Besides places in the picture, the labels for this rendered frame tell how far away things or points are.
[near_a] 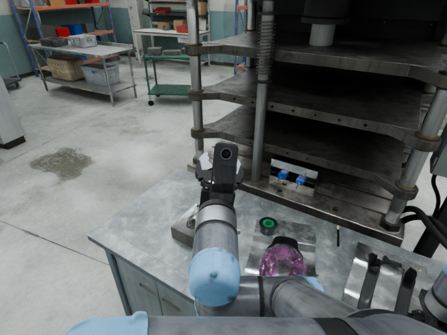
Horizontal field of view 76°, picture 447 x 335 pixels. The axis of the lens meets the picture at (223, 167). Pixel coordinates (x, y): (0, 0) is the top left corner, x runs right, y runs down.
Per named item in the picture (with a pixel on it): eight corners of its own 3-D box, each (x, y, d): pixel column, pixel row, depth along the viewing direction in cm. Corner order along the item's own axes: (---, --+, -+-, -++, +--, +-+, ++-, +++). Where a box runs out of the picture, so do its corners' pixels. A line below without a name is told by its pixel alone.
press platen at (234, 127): (412, 226, 131) (428, 196, 121) (188, 153, 188) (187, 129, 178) (418, 151, 190) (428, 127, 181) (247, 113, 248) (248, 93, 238)
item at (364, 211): (399, 248, 138) (404, 237, 134) (187, 171, 196) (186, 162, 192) (408, 169, 199) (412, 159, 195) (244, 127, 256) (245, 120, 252)
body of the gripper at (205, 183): (199, 196, 66) (194, 234, 55) (202, 165, 61) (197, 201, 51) (231, 200, 66) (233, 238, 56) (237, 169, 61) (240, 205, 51)
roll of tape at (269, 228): (278, 235, 120) (279, 229, 118) (259, 236, 120) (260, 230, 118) (275, 222, 127) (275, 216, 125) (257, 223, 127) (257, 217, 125)
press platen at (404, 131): (433, 185, 118) (453, 144, 108) (186, 120, 175) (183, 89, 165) (432, 118, 178) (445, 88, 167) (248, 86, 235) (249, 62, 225)
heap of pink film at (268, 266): (304, 312, 97) (308, 298, 93) (253, 300, 101) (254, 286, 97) (305, 254, 118) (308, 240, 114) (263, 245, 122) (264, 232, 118)
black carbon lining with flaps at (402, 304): (403, 363, 83) (415, 346, 78) (346, 333, 90) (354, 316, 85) (410, 276, 108) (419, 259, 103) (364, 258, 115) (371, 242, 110)
